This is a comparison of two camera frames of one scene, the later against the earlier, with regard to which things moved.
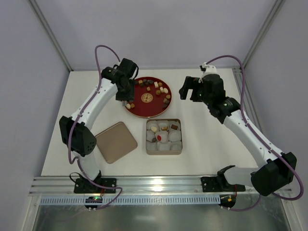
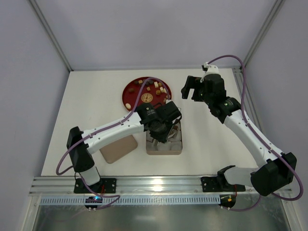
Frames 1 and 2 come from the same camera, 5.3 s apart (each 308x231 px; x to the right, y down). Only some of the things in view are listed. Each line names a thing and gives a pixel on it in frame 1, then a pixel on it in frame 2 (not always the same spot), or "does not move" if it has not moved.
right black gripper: (192, 87) does not move
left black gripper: (125, 95) → (162, 137)
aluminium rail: (132, 185) does not move
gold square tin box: (164, 136) does not move
